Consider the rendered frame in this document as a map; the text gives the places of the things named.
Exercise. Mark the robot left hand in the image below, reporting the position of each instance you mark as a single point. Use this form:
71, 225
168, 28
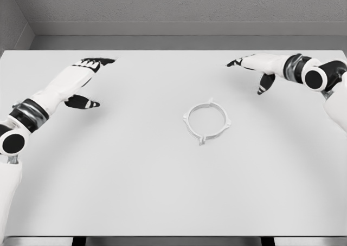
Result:
73, 78

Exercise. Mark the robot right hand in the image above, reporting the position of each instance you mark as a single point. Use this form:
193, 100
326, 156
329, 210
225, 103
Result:
260, 63

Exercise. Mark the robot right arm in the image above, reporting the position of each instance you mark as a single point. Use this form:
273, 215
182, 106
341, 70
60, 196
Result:
314, 78

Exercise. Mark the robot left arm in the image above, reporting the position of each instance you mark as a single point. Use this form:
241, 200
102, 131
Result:
35, 107

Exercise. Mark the white round pipe clamp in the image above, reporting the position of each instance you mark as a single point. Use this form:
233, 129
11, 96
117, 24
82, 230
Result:
190, 121

